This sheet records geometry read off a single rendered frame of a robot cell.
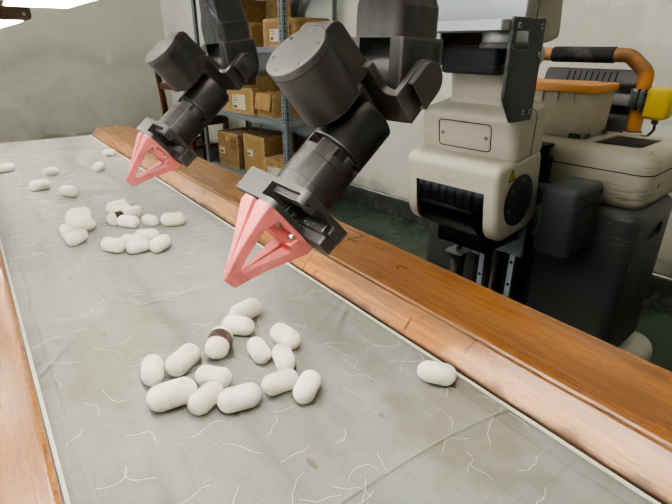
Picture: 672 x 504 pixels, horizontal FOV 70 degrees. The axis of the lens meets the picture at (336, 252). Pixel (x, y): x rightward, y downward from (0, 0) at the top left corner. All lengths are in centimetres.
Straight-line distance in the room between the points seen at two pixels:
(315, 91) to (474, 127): 62
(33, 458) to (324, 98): 32
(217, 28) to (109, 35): 462
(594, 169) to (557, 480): 87
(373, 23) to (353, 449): 36
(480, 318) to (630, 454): 16
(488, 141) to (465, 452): 70
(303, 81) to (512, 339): 28
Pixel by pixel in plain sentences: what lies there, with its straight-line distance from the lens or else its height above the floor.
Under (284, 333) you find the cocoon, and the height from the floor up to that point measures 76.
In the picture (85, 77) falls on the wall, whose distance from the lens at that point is 535.
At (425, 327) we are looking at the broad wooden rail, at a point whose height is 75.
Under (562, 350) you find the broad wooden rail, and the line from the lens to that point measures 46.
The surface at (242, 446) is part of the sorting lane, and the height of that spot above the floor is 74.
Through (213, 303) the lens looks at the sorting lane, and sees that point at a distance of 55.
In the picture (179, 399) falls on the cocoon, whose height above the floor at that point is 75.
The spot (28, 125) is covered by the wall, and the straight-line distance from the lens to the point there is 527.
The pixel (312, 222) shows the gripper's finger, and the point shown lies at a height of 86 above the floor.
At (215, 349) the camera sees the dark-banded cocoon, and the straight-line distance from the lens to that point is 45.
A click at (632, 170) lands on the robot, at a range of 115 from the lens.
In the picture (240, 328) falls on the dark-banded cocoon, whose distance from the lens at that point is 48.
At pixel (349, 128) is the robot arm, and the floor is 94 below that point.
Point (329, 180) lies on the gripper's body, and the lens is 43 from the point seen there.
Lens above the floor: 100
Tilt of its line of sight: 23 degrees down
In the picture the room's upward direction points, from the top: straight up
